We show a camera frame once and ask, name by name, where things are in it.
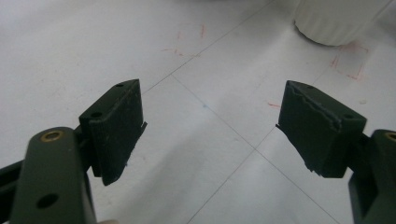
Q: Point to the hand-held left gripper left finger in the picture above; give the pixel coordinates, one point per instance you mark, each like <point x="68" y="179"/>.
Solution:
<point x="115" y="130"/>

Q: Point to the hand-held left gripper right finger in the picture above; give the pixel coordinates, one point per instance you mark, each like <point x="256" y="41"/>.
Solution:
<point x="317" y="133"/>

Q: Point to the white cup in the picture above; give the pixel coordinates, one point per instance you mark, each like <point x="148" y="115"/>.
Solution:
<point x="336" y="18"/>

